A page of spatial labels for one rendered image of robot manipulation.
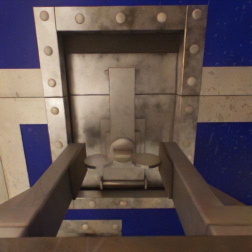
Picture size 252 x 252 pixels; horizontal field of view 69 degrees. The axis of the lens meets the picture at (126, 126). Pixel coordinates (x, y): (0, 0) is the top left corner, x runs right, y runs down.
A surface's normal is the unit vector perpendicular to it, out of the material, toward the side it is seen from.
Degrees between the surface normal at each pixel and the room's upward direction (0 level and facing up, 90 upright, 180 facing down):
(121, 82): 90
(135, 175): 90
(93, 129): 90
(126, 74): 90
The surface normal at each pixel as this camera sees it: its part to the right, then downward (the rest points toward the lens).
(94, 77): 0.00, 0.26
